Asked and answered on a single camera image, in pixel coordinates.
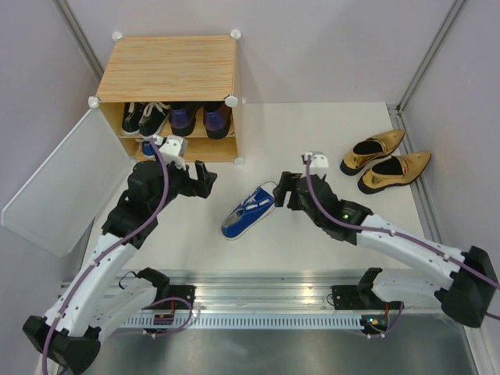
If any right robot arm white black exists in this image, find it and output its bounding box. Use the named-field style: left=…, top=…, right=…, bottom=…
left=273, top=172, right=499, bottom=328

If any right aluminium frame post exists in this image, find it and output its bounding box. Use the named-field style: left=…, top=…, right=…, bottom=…
left=395, top=0, right=468, bottom=115

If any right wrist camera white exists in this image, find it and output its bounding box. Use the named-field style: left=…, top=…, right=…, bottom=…
left=302, top=152, right=329, bottom=170

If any wooden shoe cabinet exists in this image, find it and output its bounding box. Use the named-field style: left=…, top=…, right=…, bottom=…
left=88, top=29, right=245, bottom=164

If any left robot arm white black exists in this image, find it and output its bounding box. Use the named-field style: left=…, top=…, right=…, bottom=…
left=23, top=161, right=217, bottom=374

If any aluminium frame post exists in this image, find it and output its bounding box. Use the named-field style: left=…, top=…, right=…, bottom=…
left=395, top=0, right=468, bottom=115
left=52, top=0, right=104, bottom=80

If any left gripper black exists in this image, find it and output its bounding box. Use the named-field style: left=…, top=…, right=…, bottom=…
left=151, top=150, right=216, bottom=213

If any blue canvas sneaker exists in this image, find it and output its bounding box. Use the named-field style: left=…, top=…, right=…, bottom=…
left=141, top=141, right=155, bottom=159
left=221, top=181, right=277, bottom=240

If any gold loafer lower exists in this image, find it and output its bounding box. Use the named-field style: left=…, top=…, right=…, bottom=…
left=358, top=152, right=431, bottom=195

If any purple loafer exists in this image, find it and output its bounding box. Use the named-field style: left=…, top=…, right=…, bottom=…
left=203, top=102, right=231, bottom=140
left=169, top=102, right=202, bottom=137

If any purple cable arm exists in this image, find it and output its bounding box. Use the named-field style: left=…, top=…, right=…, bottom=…
left=303, top=155, right=500, bottom=341
left=41, top=146, right=196, bottom=375

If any black canvas sneaker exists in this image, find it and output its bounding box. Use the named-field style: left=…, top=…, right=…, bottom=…
left=121, top=102, right=145, bottom=136
left=138, top=102, right=170, bottom=139

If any left aluminium frame post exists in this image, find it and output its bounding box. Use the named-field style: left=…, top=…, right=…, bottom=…
left=52, top=0, right=104, bottom=80

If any gold loafer upper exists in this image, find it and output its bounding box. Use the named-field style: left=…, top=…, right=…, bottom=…
left=340, top=129, right=405, bottom=176

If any frosted white cabinet door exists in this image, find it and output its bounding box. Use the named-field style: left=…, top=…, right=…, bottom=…
left=1, top=109, right=130, bottom=257

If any white slotted cable duct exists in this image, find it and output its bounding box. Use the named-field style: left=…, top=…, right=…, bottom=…
left=121, top=312, right=364, bottom=330

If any aluminium mounting rail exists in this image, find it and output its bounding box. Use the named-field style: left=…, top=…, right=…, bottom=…
left=54, top=269, right=480, bottom=313

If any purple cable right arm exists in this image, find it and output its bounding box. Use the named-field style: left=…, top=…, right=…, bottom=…
left=303, top=155, right=500, bottom=341

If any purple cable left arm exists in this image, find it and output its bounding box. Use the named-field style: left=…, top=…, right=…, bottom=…
left=41, top=146, right=196, bottom=375

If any gold loafer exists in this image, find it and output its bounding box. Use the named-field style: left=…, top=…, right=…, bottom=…
left=340, top=129, right=405, bottom=176
left=358, top=152, right=431, bottom=195

